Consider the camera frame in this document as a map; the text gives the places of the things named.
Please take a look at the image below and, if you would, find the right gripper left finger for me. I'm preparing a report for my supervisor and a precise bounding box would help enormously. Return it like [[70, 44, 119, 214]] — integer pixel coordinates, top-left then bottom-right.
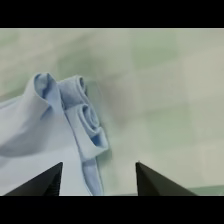
[[4, 161, 64, 197]]

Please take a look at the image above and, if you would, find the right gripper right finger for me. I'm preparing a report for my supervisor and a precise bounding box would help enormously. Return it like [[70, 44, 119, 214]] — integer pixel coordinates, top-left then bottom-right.
[[135, 161, 198, 197]]

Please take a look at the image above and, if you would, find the light blue shirt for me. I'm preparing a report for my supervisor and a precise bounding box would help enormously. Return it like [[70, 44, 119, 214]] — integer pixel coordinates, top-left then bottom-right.
[[0, 72, 110, 197]]

